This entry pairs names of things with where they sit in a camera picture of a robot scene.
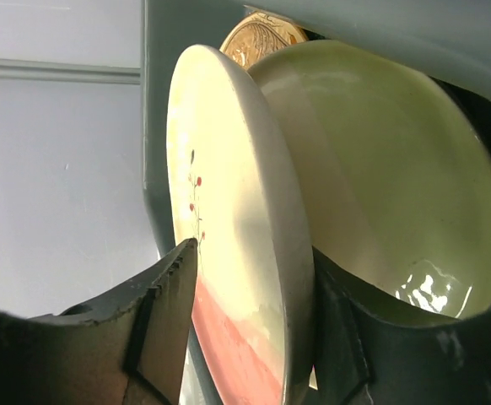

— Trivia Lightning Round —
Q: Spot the grey plastic bin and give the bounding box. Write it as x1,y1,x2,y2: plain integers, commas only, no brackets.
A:
138,0,491,405

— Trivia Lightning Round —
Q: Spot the cream leaf pattern plate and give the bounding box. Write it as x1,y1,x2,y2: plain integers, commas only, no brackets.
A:
219,12,308,70

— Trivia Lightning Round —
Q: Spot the cream green plate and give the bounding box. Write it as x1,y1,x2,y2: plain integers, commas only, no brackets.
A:
249,40,491,318

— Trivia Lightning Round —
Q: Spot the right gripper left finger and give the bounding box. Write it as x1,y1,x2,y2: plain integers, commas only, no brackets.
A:
0,239,197,404

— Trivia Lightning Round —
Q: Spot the pink and cream plate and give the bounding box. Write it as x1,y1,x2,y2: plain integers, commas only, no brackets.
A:
166,45,315,404

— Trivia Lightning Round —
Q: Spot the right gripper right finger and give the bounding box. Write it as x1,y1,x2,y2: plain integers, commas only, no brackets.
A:
313,249,491,404

